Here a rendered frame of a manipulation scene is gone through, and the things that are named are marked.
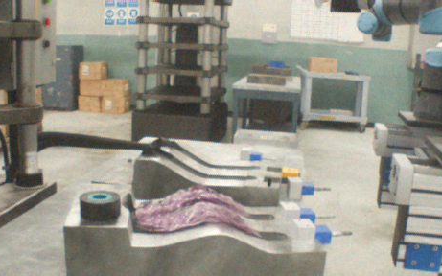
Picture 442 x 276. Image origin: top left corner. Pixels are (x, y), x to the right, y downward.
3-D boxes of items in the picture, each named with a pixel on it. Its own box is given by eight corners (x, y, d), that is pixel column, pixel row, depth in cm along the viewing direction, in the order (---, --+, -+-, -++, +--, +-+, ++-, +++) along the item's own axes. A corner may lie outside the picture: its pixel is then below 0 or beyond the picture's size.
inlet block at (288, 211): (329, 222, 113) (332, 201, 112) (337, 230, 108) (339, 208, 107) (277, 223, 111) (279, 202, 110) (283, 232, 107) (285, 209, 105)
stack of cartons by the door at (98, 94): (130, 111, 808) (131, 62, 790) (124, 114, 777) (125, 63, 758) (85, 108, 823) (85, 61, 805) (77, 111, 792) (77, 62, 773)
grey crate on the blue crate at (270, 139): (296, 148, 482) (297, 133, 478) (295, 157, 442) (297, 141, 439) (237, 143, 493) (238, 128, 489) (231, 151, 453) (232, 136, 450)
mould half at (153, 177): (280, 191, 145) (284, 148, 142) (275, 221, 120) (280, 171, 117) (124, 176, 154) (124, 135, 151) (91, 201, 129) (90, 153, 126)
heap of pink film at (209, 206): (247, 210, 111) (249, 178, 109) (264, 241, 94) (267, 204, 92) (134, 210, 108) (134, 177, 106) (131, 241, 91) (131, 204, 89)
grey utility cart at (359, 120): (357, 128, 741) (362, 69, 720) (366, 134, 690) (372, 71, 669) (290, 123, 746) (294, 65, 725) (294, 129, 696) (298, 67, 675)
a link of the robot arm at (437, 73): (416, 87, 147) (420, 45, 144) (427, 85, 157) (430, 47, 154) (453, 91, 139) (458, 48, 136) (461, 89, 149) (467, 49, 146)
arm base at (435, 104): (452, 116, 155) (455, 88, 153) (463, 123, 141) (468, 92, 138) (409, 112, 158) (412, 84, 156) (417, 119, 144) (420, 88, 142)
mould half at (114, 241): (289, 227, 117) (293, 185, 114) (323, 275, 92) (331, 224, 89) (83, 227, 111) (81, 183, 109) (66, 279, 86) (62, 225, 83)
